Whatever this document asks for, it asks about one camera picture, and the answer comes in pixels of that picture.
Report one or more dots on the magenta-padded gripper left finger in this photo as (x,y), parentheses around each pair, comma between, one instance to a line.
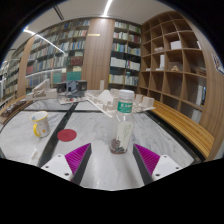
(78,158)

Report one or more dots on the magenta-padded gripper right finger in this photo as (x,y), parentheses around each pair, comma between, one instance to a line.
(146,158)

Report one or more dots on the clear plastic bottle green label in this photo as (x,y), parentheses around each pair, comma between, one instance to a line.
(123,130)

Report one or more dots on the flat round red coaster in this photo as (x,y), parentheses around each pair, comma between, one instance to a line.
(66,135)

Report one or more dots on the curved wooden slat bench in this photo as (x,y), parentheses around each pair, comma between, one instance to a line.
(186,128)

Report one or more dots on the large white architectural model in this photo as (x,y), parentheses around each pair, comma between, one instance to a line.
(106,100)

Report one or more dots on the dark grey architectural model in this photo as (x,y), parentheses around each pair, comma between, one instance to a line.
(73,88)

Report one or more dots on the white ramp architectural model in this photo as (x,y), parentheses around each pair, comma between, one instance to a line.
(41,90)

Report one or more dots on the brown architectural model board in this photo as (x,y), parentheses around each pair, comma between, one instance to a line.
(13,108)

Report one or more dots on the wooden cubby shelf unit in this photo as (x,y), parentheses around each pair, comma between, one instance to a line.
(173,73)

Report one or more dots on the glass-fronted wooden bookshelf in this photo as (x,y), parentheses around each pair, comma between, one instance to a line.
(60,56)

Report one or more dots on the open wooden bookshelf with books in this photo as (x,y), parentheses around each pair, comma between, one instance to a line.
(125,56)

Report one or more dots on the straight ceiling light strip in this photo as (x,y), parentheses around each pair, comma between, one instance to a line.
(107,8)

